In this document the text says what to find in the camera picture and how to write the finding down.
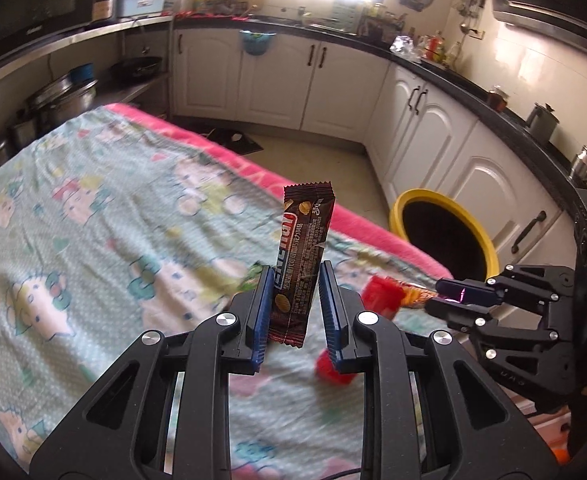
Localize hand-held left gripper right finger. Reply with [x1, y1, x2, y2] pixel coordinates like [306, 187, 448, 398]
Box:
[318, 260, 559, 480]

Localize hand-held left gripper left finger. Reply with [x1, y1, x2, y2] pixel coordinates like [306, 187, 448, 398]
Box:
[28, 261, 276, 480]

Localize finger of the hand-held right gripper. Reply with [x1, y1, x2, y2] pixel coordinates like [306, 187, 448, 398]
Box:
[424, 298, 575, 399]
[435, 265, 575, 312]

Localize orange snack wrapper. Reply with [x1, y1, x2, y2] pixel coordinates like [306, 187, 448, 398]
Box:
[401, 284, 444, 310]

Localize brown chocolate bar wrapper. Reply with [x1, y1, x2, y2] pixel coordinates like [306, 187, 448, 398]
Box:
[268, 180, 335, 349]

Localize yellow rimmed black trash bin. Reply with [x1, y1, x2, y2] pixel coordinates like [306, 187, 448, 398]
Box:
[389, 188, 501, 284]

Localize steel kettle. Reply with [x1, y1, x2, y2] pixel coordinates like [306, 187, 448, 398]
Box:
[568, 145, 587, 186]

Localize white kitchen cabinets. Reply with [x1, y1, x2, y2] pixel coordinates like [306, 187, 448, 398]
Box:
[171, 20, 581, 286]

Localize steel lidded cup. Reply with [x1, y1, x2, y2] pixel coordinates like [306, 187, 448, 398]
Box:
[526, 102, 559, 144]

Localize black floor mat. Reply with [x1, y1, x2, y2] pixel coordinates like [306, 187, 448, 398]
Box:
[206, 127, 265, 156]

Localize cartoon printed blanket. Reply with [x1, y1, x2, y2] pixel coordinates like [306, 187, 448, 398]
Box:
[0, 105, 454, 480]

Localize blue hanging cabinet bin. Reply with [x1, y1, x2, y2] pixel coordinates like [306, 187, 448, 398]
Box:
[238, 30, 277, 56]

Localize hanging kitchen utensils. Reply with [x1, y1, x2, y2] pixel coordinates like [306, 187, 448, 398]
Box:
[456, 0, 487, 31]

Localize black frying pan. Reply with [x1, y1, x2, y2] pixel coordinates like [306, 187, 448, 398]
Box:
[110, 55, 164, 81]

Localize large steel steamer pot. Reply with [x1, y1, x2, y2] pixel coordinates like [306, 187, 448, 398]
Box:
[26, 72, 99, 126]

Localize pale green drawer organizer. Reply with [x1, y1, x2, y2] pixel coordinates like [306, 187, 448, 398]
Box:
[332, 1, 367, 29]

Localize small steel pot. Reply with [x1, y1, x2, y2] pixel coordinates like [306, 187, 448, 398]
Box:
[8, 117, 37, 151]

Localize blue plastic basket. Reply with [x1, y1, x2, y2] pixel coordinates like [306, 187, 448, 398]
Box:
[116, 0, 171, 19]

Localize black microwave oven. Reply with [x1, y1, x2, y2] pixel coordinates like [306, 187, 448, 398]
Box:
[0, 0, 100, 74]

